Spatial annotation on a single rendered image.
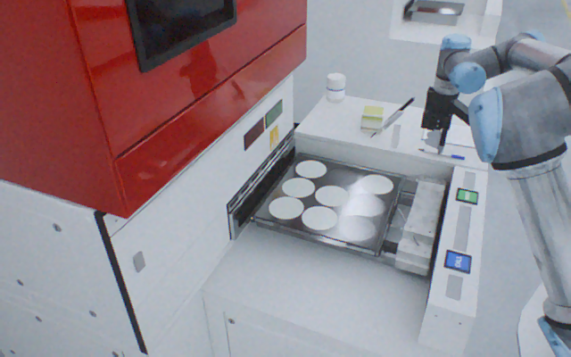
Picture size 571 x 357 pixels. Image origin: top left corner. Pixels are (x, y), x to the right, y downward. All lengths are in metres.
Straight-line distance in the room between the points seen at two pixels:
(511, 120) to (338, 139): 0.77
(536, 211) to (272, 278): 0.65
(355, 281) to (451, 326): 0.28
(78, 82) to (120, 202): 0.20
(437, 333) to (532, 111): 0.51
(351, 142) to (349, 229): 0.36
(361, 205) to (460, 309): 0.43
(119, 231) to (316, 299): 0.52
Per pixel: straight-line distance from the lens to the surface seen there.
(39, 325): 1.36
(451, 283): 1.02
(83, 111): 0.67
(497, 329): 2.26
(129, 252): 0.87
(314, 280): 1.15
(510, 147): 0.78
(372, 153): 1.42
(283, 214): 1.22
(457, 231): 1.15
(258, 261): 1.20
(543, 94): 0.78
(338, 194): 1.30
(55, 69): 0.67
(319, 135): 1.46
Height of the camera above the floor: 1.69
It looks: 34 degrees down
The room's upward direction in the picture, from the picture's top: 1 degrees counter-clockwise
